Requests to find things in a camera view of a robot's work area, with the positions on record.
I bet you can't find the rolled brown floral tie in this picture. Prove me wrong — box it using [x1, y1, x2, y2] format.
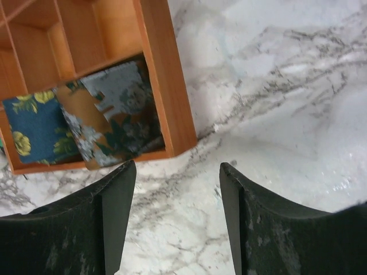
[54, 56, 164, 170]

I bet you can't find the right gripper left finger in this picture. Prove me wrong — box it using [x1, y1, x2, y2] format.
[1, 161, 136, 274]

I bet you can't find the rolled navy yellow tie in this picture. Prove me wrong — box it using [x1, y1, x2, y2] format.
[2, 89, 79, 164]

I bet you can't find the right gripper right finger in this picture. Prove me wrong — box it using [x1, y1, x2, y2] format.
[219, 163, 366, 274]

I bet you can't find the orange wooden compartment tray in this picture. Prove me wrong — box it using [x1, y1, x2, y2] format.
[1, 0, 197, 174]

